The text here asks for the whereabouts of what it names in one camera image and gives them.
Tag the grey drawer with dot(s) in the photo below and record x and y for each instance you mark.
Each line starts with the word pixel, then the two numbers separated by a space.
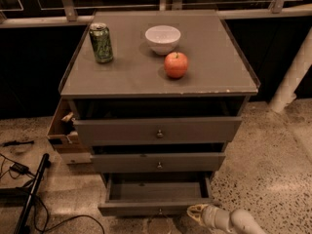
pixel 161 162
pixel 157 130
pixel 155 193

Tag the black power adapter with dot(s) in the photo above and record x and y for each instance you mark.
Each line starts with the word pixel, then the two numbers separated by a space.
pixel 19 168

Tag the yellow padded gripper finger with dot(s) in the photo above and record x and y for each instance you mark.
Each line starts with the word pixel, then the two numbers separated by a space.
pixel 196 211

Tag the grey drawer cabinet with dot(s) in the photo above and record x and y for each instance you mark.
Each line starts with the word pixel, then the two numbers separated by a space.
pixel 218 82

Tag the grey middle drawer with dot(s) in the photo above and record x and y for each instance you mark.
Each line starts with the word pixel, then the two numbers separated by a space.
pixel 161 162

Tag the grey top drawer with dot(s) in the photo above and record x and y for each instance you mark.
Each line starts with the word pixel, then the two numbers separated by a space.
pixel 157 130

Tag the black pole on floor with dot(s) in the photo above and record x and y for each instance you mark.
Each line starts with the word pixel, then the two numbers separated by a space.
pixel 31 194

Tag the white ceramic bowl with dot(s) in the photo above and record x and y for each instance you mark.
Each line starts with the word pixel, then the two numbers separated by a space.
pixel 162 39

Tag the grey bottom drawer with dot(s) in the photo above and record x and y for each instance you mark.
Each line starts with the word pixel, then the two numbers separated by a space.
pixel 155 193

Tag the green soda can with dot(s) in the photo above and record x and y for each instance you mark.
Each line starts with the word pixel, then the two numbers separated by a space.
pixel 100 39

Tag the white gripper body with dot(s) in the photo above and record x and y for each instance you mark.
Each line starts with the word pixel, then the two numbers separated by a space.
pixel 209 215

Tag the metal railing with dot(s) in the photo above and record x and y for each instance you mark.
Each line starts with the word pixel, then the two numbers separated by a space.
pixel 26 12

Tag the black flat tool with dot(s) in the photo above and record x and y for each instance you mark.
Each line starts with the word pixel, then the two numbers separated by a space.
pixel 15 143

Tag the red apple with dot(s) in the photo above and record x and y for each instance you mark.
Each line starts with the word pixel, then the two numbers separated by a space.
pixel 176 64

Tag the cardboard box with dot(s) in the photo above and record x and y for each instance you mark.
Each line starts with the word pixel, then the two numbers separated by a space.
pixel 64 139

